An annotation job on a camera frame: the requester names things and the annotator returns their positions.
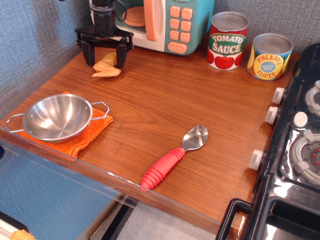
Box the black toy stove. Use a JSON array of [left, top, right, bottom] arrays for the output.
[[216, 43, 320, 240]]

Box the white stove knob front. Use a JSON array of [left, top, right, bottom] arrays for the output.
[[249, 149, 264, 172]]

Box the red-handled metal spoon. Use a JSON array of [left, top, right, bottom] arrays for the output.
[[140, 125, 209, 192]]

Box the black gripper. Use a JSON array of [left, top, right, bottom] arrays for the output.
[[75, 10, 134, 69]]

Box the white stove knob middle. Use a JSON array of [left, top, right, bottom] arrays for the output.
[[265, 106, 279, 125]]

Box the tomato sauce can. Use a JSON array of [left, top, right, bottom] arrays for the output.
[[207, 11, 250, 71]]

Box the clear acrylic edge barrier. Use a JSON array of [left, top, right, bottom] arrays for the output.
[[0, 130, 216, 240]]

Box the orange object bottom left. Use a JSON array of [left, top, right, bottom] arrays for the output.
[[9, 229, 35, 240]]

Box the toy microwave teal and pink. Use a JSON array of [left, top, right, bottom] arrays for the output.
[[88, 0, 216, 56]]

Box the silver pot with handles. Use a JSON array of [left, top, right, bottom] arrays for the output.
[[4, 93, 110, 143]]

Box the pineapple slices can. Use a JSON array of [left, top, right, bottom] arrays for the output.
[[247, 33, 294, 81]]

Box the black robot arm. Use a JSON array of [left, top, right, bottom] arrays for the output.
[[75, 0, 134, 69]]

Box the toy chicken wing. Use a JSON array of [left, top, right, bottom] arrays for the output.
[[92, 52, 121, 78]]

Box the white stove knob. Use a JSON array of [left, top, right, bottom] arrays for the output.
[[272, 87, 286, 105], [249, 149, 264, 172], [265, 106, 279, 125]]

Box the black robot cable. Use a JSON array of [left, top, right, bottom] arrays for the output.
[[113, 0, 129, 23]]

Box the orange cloth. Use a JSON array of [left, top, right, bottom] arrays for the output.
[[16, 90, 114, 159]]

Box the white stove knob rear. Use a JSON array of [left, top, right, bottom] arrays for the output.
[[272, 87, 286, 105]]

